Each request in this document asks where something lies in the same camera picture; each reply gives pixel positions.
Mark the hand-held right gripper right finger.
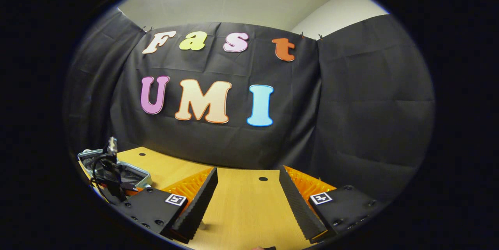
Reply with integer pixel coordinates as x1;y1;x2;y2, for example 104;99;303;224
278;165;387;245

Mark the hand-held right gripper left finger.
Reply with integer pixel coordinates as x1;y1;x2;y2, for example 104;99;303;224
116;167;219;245

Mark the light blue suitcase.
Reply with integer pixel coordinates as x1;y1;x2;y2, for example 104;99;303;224
77;149;153;194

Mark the black backdrop cloth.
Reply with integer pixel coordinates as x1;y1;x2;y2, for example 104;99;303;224
64;8;436;204

